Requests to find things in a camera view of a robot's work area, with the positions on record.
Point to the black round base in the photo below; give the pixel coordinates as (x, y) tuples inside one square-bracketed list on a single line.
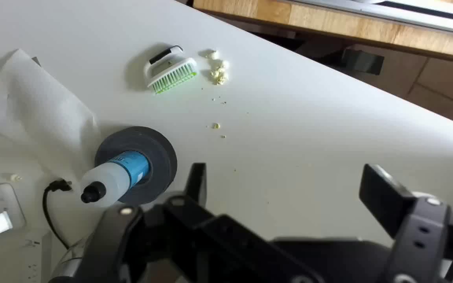
[(157, 146)]

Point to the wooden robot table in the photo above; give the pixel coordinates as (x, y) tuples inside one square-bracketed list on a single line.
[(290, 21)]

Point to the white paper sheet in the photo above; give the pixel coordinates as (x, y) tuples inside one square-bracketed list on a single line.
[(23, 104)]

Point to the white bottle blue label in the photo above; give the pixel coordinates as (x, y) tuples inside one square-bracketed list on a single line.
[(114, 175)]

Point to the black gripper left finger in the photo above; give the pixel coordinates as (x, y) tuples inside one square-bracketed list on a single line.
[(196, 181)]

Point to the tiny popcorn crumb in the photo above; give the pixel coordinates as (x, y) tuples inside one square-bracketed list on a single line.
[(216, 126)]

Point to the small popcorn piece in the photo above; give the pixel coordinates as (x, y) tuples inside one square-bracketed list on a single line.
[(210, 52)]

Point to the white brush green bristles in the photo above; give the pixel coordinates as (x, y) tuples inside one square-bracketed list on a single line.
[(166, 65)]

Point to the aluminium frame rail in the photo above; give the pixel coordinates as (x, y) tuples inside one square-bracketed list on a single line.
[(421, 18)]

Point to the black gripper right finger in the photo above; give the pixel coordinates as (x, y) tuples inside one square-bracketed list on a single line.
[(386, 197)]

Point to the popcorn clump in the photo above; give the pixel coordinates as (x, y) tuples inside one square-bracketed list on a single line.
[(220, 73)]

